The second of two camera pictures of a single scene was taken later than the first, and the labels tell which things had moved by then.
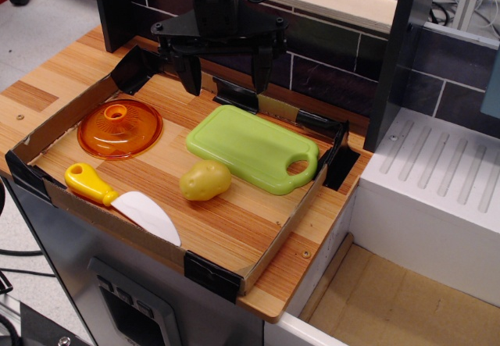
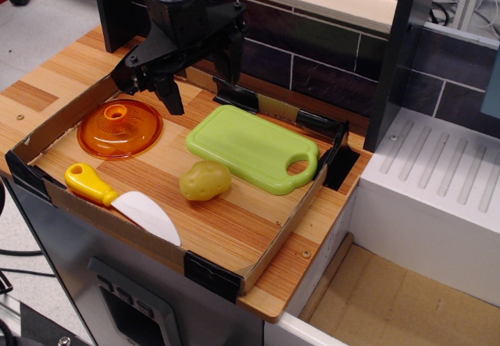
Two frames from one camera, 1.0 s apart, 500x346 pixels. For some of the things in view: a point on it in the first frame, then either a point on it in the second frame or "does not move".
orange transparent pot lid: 119,130 does not move
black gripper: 219,24 to 184,24
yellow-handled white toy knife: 138,206 does not move
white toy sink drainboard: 430,195 does not move
